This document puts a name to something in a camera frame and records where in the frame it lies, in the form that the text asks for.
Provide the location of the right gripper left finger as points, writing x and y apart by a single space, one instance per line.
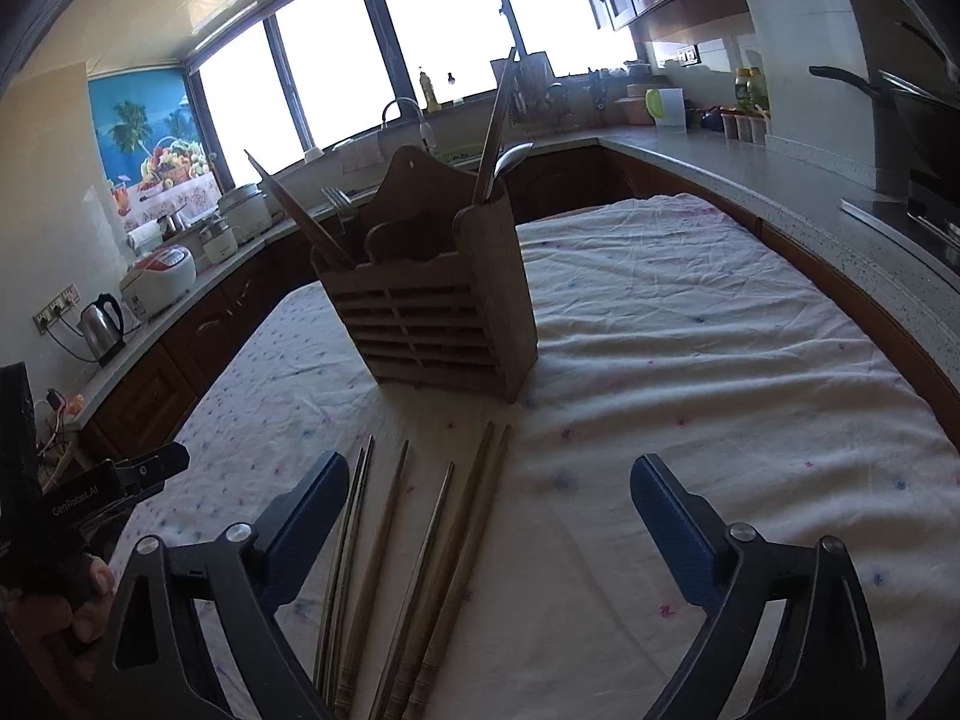
154 662

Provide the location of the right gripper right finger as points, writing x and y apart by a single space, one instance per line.
824 662

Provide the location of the brown wooden chopstick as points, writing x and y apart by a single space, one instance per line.
350 663

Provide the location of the dark brown chopstick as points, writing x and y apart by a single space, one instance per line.
320 239

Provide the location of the left hand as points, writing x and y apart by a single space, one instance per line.
60 642

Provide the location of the electric kettle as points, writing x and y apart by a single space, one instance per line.
103 328

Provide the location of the white rice cooker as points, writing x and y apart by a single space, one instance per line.
158 281

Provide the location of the white pot cooker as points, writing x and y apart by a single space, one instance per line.
246 211

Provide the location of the fruit poster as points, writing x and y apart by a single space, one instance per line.
150 146

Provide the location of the floral white tablecloth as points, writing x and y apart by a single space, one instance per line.
664 328

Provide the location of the metal fork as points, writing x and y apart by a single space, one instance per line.
345 212

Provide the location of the wooden utensil holder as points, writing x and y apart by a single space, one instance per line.
442 299

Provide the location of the gas stove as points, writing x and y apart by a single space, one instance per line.
924 222

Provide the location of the sink faucet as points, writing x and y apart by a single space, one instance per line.
405 112

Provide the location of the green basin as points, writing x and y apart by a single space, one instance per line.
467 156

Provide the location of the metal spoon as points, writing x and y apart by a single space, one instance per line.
508 161

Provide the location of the green lid container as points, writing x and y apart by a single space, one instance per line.
667 108

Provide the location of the oil bottle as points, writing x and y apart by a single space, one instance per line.
751 94

